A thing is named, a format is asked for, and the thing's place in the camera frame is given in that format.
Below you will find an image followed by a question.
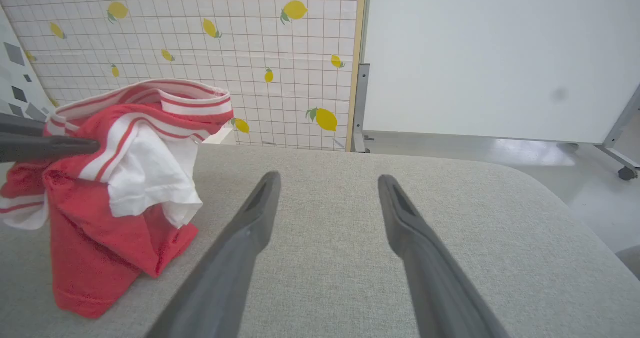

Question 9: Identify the white rectangular box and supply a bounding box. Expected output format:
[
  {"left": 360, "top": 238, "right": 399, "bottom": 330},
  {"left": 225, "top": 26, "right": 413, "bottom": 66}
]
[{"left": 202, "top": 127, "right": 237, "bottom": 146}]

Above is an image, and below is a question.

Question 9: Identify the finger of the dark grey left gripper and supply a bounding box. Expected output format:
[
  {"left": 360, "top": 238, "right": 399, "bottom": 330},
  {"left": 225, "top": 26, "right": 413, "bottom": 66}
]
[
  {"left": 0, "top": 133, "right": 101, "bottom": 164},
  {"left": 0, "top": 113, "right": 47, "bottom": 136}
]

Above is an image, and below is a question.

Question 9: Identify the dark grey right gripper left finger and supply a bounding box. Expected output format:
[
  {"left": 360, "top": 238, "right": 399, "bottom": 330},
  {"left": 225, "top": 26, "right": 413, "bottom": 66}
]
[{"left": 145, "top": 171, "right": 282, "bottom": 338}]

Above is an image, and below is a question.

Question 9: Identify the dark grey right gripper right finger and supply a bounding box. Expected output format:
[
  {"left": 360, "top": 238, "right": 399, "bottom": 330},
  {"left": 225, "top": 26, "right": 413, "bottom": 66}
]
[{"left": 378, "top": 174, "right": 511, "bottom": 338}]

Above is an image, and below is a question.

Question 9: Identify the white board partition with frame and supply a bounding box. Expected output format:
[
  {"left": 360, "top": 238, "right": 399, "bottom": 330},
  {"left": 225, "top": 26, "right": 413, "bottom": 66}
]
[{"left": 352, "top": 0, "right": 640, "bottom": 171}]

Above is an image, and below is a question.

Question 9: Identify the red and white jersey shirt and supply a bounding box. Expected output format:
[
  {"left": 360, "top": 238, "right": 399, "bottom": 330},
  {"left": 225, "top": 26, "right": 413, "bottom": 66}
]
[{"left": 0, "top": 79, "right": 235, "bottom": 319}]

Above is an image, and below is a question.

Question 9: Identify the geometric pattern partition panel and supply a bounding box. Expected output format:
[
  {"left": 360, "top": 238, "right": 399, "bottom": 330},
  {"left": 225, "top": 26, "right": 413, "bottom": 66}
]
[{"left": 0, "top": 8, "right": 56, "bottom": 121}]

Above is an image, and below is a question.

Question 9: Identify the wooden framed mesh fence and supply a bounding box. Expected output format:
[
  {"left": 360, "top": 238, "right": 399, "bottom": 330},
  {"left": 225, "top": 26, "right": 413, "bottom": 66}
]
[{"left": 0, "top": 0, "right": 369, "bottom": 152}]

